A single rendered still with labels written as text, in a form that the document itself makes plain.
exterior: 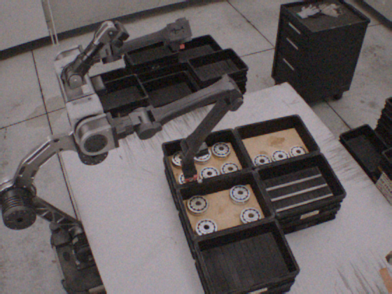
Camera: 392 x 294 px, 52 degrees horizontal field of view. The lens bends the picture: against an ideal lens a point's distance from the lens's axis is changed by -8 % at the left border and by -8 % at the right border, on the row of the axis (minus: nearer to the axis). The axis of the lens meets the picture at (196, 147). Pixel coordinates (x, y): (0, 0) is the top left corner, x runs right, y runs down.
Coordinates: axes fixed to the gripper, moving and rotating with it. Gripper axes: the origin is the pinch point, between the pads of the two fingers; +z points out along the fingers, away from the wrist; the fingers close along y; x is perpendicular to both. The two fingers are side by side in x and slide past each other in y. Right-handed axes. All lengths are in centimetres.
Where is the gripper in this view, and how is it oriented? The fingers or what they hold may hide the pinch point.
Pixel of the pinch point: (189, 178)
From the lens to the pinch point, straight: 218.8
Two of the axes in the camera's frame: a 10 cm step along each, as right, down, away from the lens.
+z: 0.4, 6.8, 7.3
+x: -9.7, 2.1, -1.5
